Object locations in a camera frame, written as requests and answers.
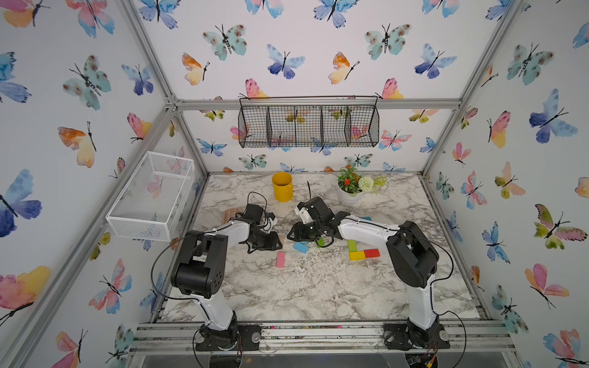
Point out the yellow cup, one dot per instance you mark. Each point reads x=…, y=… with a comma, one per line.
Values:
x=283, y=187

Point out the blue block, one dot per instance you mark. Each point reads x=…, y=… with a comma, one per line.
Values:
x=301, y=247

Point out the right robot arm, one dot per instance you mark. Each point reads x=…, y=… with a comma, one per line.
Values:
x=411, y=254

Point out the pink plastic scoop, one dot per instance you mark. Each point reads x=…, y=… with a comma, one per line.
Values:
x=231, y=214

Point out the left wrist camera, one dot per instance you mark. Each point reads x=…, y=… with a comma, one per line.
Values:
x=270, y=222

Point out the aluminium front rail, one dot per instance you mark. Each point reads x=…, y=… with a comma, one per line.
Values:
x=469, y=336

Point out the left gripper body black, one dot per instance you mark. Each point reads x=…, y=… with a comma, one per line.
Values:
x=264, y=241

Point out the red block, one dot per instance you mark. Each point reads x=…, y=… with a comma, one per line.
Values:
x=372, y=253

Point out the lime green block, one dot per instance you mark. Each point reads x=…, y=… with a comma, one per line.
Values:
x=352, y=246

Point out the yellow block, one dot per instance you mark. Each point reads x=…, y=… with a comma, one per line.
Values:
x=357, y=256

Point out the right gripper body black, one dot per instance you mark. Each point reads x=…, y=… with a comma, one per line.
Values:
x=307, y=231

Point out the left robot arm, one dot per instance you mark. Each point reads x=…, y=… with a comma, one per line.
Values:
x=199, y=270

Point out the potted flower plant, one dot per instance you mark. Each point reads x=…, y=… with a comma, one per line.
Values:
x=352, y=186

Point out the white mesh wall basket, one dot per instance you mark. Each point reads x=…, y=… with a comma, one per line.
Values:
x=149, y=205

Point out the pink block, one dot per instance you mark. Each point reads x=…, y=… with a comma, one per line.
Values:
x=280, y=261

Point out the black wire wall basket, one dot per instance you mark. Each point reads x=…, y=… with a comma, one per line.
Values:
x=308, y=122

